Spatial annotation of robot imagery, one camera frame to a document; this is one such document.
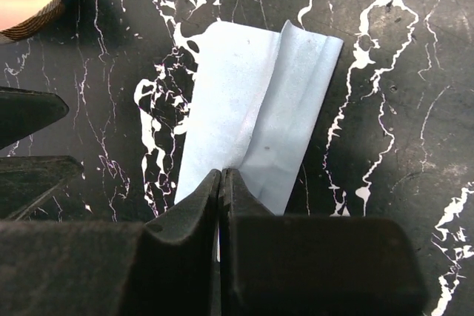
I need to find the light blue cleaning cloth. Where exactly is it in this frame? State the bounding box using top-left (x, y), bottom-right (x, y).
top-left (176, 21), bottom-right (343, 215)

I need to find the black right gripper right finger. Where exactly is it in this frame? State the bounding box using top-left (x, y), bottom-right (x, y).
top-left (221, 169), bottom-right (426, 315)

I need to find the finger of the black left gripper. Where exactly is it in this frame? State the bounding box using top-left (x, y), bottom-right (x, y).
top-left (1, 155), bottom-right (84, 220)
top-left (1, 87), bottom-right (69, 149)

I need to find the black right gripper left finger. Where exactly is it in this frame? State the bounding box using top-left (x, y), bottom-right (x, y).
top-left (1, 169), bottom-right (221, 315)

